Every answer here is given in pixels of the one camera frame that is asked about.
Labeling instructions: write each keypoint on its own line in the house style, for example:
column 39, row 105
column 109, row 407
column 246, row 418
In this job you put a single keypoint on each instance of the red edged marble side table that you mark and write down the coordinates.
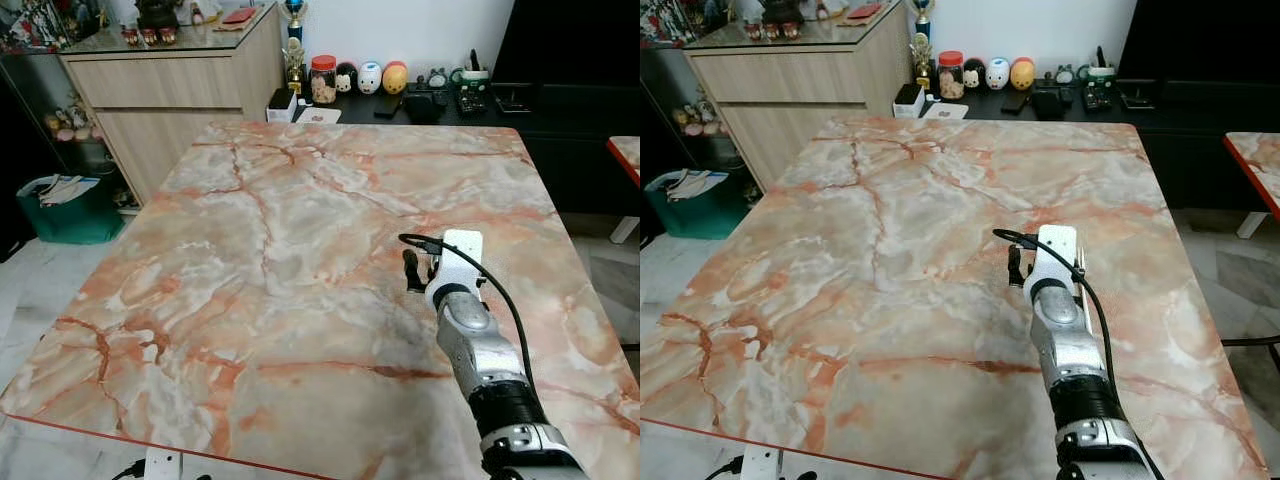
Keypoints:
column 627, row 152
column 1260, row 165

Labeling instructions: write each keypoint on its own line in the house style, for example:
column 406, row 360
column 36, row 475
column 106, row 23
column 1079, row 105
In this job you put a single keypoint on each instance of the small white box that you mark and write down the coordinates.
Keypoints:
column 281, row 106
column 908, row 101

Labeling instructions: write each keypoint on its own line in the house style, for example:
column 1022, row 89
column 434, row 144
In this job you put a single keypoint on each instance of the black television console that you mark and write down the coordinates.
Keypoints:
column 570, row 150
column 1190, row 150

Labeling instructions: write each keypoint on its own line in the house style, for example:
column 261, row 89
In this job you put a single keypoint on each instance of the white card with red print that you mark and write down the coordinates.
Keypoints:
column 318, row 115
column 945, row 111

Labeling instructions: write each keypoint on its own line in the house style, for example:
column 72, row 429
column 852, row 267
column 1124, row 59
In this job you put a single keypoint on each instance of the black flat television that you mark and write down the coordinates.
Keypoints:
column 1200, row 40
column 570, row 40

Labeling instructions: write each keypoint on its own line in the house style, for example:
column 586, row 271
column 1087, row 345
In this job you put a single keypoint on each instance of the red flat book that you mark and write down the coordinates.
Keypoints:
column 240, row 15
column 864, row 11

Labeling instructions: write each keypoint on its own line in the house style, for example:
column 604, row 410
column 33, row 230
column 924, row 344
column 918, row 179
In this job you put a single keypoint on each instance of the red lidded snack jar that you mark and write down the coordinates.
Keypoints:
column 951, row 78
column 323, row 82

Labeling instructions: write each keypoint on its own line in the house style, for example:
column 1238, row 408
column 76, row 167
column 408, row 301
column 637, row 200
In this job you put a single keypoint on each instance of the orange round toy figure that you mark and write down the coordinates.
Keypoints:
column 1022, row 74
column 395, row 78

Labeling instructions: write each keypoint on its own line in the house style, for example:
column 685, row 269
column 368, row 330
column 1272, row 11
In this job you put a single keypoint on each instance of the black round toy figure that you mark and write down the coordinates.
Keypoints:
column 346, row 78
column 973, row 74

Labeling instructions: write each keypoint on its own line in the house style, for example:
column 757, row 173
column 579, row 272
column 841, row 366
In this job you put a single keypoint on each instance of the dark statue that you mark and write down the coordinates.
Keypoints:
column 158, row 12
column 782, row 9

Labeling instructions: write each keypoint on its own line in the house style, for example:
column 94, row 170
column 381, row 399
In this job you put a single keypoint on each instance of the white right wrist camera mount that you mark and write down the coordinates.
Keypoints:
column 1056, row 250
column 462, row 255

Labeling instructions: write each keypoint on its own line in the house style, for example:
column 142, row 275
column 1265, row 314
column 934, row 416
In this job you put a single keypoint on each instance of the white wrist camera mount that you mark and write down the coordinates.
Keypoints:
column 462, row 255
column 1056, row 250
column 163, row 465
column 760, row 463

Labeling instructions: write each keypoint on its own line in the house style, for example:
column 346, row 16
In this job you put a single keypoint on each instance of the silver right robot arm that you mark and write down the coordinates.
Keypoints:
column 478, row 350
column 1068, row 350

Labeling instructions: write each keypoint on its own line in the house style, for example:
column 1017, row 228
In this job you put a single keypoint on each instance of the green storage bin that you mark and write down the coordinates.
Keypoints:
column 700, row 212
column 70, row 218

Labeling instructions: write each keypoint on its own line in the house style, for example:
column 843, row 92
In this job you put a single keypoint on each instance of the black pouch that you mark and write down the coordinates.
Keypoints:
column 1051, row 102
column 424, row 105

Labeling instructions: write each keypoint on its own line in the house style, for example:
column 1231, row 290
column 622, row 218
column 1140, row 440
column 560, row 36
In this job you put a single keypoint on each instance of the light wooden cabinet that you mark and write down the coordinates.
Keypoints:
column 800, row 95
column 180, row 100

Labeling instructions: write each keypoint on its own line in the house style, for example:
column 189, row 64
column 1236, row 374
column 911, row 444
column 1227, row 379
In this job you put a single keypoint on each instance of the white round toy figure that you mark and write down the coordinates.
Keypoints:
column 370, row 78
column 997, row 73

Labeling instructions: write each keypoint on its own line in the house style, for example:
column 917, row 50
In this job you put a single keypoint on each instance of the gold and blue trophy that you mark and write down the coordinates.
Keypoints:
column 294, row 55
column 921, row 50

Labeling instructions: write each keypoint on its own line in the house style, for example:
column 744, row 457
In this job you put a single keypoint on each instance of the small brown figurine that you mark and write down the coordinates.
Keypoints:
column 169, row 35
column 149, row 37
column 771, row 30
column 792, row 29

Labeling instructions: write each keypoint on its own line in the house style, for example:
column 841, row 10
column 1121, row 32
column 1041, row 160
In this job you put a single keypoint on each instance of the green desk organiser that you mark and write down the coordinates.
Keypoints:
column 472, row 88
column 1099, row 85

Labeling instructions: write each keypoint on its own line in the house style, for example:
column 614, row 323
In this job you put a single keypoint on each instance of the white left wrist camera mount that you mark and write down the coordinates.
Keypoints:
column 760, row 463
column 163, row 465

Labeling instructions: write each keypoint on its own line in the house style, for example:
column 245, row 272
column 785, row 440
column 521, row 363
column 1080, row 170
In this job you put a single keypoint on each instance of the small grey desk figure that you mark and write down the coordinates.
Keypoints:
column 1065, row 75
column 437, row 79

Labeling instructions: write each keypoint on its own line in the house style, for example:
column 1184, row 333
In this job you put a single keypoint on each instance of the black chair frame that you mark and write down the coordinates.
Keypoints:
column 1255, row 341

